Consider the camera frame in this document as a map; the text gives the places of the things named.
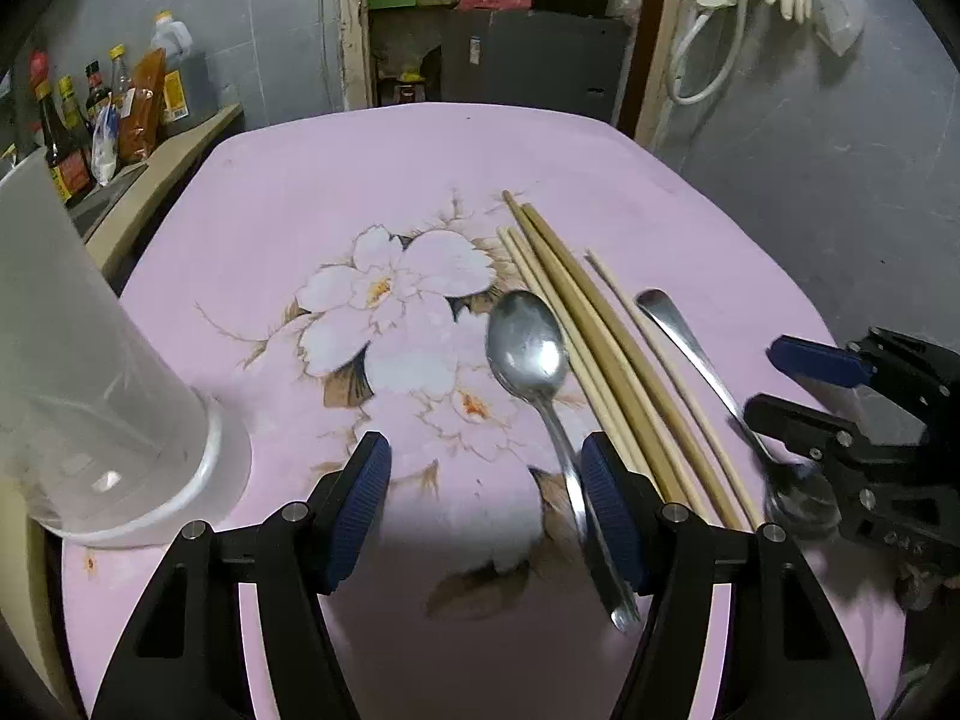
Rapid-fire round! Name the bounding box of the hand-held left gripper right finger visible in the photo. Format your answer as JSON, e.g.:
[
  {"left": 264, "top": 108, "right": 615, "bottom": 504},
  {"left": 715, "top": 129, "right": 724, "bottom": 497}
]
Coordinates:
[{"left": 581, "top": 431, "right": 875, "bottom": 720}]

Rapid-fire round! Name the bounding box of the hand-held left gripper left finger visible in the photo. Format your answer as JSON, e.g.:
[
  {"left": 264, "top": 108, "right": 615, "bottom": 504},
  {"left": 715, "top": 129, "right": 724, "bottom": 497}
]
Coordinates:
[{"left": 90, "top": 431, "right": 392, "bottom": 720}]

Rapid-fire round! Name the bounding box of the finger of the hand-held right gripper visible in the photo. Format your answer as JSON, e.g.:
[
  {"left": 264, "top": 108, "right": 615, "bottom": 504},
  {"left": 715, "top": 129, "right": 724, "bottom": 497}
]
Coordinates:
[
  {"left": 767, "top": 326, "right": 960, "bottom": 440},
  {"left": 744, "top": 392, "right": 960, "bottom": 550}
]

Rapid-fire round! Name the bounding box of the light bamboo chopstick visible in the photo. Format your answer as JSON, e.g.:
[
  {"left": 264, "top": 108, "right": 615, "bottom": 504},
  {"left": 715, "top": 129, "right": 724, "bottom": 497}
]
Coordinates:
[
  {"left": 508, "top": 227, "right": 655, "bottom": 490},
  {"left": 502, "top": 190, "right": 665, "bottom": 500},
  {"left": 497, "top": 231, "right": 640, "bottom": 479}
]

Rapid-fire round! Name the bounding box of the thin bamboo chopstick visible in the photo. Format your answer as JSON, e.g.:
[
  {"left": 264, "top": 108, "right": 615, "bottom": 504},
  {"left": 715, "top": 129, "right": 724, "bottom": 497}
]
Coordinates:
[{"left": 585, "top": 250, "right": 757, "bottom": 531}]

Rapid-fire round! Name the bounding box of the small steel spoon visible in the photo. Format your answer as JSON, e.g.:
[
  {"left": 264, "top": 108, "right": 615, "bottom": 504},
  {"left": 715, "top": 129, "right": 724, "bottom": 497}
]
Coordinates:
[{"left": 635, "top": 288, "right": 842, "bottom": 539}]

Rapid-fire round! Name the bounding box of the large steel spoon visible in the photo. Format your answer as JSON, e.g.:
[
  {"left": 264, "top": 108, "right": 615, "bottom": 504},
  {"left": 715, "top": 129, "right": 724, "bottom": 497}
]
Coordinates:
[{"left": 486, "top": 289, "right": 643, "bottom": 632}]

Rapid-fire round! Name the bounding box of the white plastic utensil holder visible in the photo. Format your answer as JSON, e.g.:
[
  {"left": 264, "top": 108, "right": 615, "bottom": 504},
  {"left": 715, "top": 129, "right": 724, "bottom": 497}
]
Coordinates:
[{"left": 0, "top": 150, "right": 252, "bottom": 550}]

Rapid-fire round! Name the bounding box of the clear plastic bag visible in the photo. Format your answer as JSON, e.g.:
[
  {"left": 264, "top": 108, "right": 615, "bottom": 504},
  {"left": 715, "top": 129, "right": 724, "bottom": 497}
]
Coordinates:
[{"left": 815, "top": 0, "right": 865, "bottom": 58}]

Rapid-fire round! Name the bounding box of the beige kitchen counter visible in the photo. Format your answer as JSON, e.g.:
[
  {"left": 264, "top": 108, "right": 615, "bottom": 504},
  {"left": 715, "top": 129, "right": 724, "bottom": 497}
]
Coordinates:
[{"left": 81, "top": 103, "right": 245, "bottom": 295}]

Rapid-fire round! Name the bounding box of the dark grey cabinet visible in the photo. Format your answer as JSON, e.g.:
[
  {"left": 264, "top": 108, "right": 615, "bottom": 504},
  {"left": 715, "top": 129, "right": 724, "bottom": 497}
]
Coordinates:
[{"left": 441, "top": 10, "right": 632, "bottom": 125}]

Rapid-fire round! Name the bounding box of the printed rice bag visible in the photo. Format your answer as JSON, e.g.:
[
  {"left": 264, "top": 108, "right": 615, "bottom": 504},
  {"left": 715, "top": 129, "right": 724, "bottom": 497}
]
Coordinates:
[{"left": 378, "top": 70, "right": 440, "bottom": 107}]

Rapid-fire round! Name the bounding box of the white and blue bag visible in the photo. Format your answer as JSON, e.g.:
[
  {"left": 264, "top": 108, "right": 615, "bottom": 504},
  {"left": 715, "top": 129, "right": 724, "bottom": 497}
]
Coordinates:
[{"left": 91, "top": 100, "right": 125, "bottom": 185}]

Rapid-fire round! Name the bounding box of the orange seasoning bag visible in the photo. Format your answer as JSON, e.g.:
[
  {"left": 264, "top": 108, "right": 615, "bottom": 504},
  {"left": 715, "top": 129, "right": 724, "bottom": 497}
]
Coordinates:
[{"left": 118, "top": 48, "right": 168, "bottom": 166}]

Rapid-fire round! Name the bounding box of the large dark soy sauce bottle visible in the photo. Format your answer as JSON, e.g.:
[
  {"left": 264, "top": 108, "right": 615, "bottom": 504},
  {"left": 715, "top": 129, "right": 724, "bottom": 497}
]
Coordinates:
[{"left": 28, "top": 51, "right": 96, "bottom": 205}]

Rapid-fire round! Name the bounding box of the dark bottle yellow cap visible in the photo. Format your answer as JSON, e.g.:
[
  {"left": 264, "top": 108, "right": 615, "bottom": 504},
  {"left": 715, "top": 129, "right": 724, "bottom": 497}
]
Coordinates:
[{"left": 58, "top": 76, "right": 92, "bottom": 137}]

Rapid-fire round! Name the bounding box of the clear bottle yellow cap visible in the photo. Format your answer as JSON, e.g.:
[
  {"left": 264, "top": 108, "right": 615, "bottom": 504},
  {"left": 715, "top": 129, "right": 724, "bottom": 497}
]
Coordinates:
[{"left": 109, "top": 44, "right": 137, "bottom": 107}]

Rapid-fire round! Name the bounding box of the clear oil jug yellow cap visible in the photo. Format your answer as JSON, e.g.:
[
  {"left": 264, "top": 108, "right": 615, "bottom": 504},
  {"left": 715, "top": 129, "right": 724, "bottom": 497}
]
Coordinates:
[{"left": 148, "top": 10, "right": 194, "bottom": 125}]

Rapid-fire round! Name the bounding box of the white hose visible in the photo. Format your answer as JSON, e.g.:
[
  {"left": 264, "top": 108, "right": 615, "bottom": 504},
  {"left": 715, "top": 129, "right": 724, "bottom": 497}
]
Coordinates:
[{"left": 669, "top": 0, "right": 752, "bottom": 107}]

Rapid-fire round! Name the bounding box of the wooden door frame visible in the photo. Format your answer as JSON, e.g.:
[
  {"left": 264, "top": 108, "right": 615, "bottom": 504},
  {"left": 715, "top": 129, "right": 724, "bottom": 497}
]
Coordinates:
[{"left": 336, "top": 0, "right": 680, "bottom": 152}]

